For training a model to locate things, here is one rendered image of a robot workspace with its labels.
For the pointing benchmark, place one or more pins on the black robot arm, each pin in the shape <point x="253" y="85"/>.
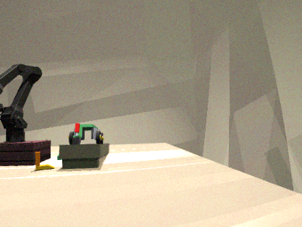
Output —
<point x="12" y="117"/>

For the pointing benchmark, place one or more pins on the red-headed stop pin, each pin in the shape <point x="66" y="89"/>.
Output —
<point x="77" y="127"/>

